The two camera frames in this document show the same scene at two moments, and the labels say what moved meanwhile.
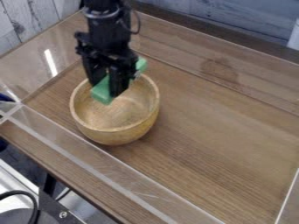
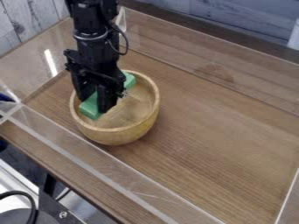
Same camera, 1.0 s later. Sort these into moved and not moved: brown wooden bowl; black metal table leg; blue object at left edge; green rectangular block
Moved: green rectangular block
Not moved: blue object at left edge; black metal table leg; brown wooden bowl
